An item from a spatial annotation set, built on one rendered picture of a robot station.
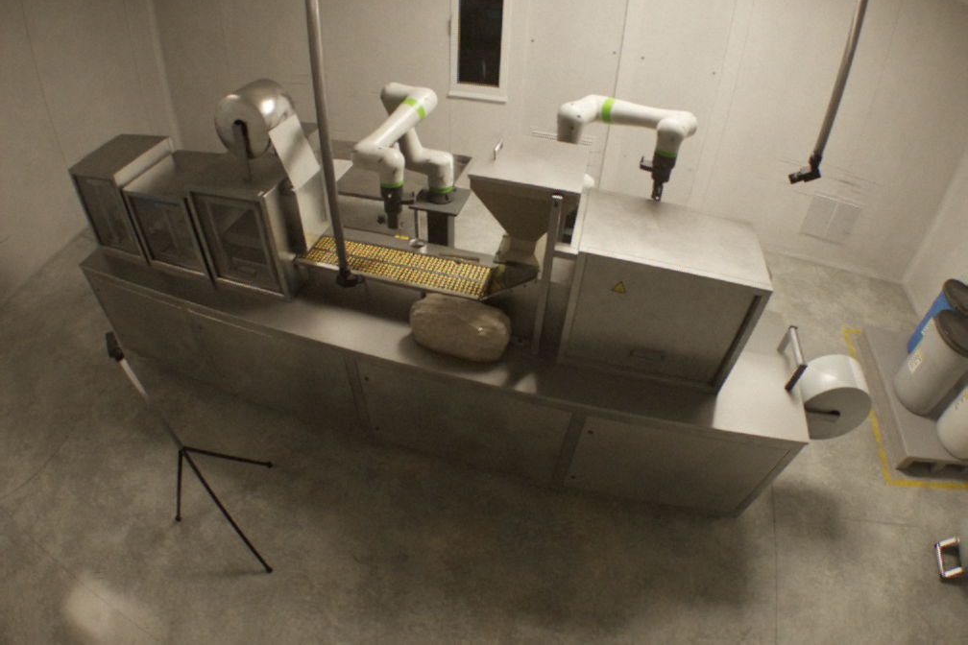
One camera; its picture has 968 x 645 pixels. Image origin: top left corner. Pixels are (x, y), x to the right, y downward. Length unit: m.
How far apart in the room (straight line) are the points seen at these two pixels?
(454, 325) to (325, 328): 0.58
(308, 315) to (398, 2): 2.80
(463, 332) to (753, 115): 3.03
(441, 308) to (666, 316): 0.81
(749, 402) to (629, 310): 0.67
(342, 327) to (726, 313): 1.47
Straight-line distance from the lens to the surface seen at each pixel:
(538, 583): 2.35
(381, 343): 1.99
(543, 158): 1.69
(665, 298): 1.72
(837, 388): 2.35
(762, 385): 2.18
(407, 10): 4.20
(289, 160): 2.02
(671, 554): 2.55
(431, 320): 1.83
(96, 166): 2.89
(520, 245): 1.78
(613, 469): 2.21
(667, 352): 1.89
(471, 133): 4.31
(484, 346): 1.83
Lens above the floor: 2.25
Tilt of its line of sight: 40 degrees down
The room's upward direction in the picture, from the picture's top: 3 degrees clockwise
